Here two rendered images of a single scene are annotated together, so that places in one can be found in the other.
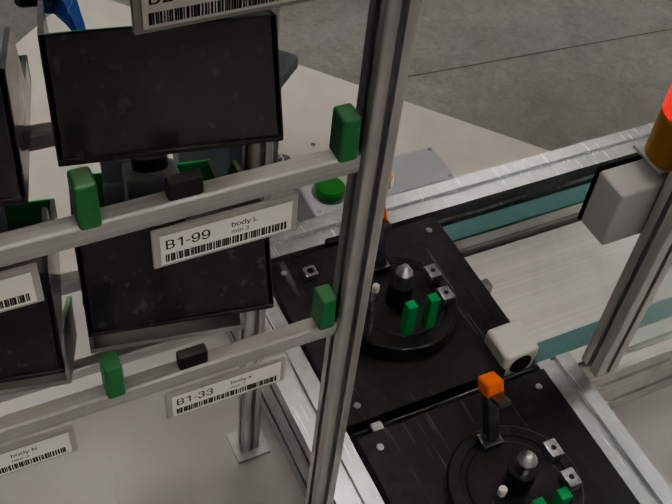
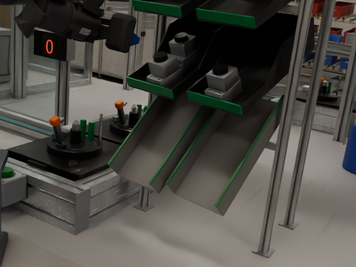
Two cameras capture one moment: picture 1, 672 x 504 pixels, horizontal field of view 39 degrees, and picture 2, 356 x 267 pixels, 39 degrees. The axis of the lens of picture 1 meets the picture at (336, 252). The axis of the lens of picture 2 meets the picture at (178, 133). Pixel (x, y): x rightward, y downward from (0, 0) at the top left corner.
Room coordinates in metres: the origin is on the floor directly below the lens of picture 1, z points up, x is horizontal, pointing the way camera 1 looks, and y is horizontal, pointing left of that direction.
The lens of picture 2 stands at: (1.10, 1.10, 1.42)
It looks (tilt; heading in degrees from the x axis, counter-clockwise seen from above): 17 degrees down; 240
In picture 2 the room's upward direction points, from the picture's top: 6 degrees clockwise
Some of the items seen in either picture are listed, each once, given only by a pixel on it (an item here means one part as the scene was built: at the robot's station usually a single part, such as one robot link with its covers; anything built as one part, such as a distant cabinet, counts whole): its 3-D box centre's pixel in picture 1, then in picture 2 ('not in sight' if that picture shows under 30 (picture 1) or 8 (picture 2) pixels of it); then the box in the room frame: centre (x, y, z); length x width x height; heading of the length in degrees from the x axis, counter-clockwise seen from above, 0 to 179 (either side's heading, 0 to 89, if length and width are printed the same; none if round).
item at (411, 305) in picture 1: (408, 318); (91, 131); (0.66, -0.09, 1.01); 0.01 x 0.01 x 0.05; 31
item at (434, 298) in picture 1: (430, 311); (82, 128); (0.68, -0.11, 1.01); 0.01 x 0.01 x 0.05; 31
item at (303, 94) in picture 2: not in sight; (323, 88); (-0.58, -0.52, 1.01); 0.24 x 0.24 x 0.13; 31
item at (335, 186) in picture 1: (329, 191); (4, 173); (0.90, 0.02, 0.96); 0.04 x 0.04 x 0.02
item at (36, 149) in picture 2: (394, 315); (74, 153); (0.71, -0.08, 0.96); 0.24 x 0.24 x 0.02; 31
